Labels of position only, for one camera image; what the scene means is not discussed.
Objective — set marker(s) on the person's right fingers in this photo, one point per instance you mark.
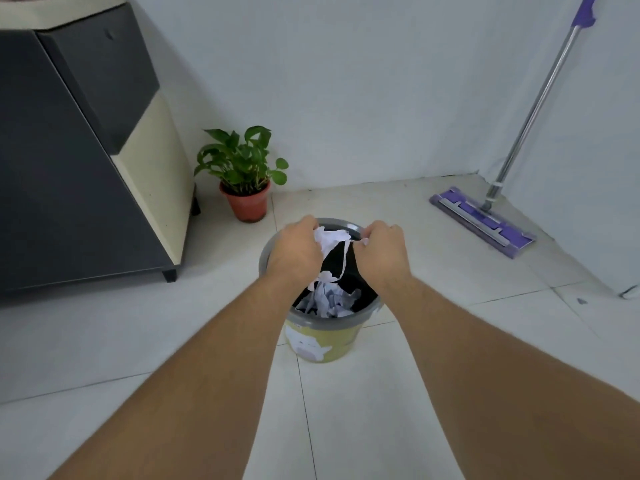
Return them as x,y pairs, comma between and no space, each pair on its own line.
380,230

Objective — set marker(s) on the person's right forearm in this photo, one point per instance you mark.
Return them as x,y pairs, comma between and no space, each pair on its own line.
490,389

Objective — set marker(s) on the person's left fingers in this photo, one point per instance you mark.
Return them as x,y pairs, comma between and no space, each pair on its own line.
309,223

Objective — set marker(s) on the terracotta plant pot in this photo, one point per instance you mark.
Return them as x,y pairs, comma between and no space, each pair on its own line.
248,205

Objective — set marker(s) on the person's left forearm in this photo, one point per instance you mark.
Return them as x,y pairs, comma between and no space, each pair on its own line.
210,374

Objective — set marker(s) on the person's right hand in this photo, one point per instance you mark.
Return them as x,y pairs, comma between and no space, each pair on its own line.
385,259

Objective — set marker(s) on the white paper piece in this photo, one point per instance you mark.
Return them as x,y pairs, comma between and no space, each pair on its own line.
330,240

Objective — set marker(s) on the person's left hand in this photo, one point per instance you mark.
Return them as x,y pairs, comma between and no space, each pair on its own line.
292,254

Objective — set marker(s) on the dark grey and cream cabinet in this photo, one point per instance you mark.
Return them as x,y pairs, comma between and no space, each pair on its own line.
65,164

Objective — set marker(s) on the white torn paper strip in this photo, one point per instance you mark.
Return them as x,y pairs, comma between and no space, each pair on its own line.
347,262

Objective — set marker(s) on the green leafy plant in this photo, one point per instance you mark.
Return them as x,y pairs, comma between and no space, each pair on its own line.
240,162

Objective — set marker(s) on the yellow bin with grey rim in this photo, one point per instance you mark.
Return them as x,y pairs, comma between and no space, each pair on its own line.
330,339

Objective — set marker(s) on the black bin bag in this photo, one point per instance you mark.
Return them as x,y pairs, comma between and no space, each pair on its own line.
362,289

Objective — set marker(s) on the crumpled white paper waste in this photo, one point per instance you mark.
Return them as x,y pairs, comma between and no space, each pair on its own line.
331,300

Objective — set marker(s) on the purple flat mop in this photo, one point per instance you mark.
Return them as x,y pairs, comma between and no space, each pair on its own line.
487,222

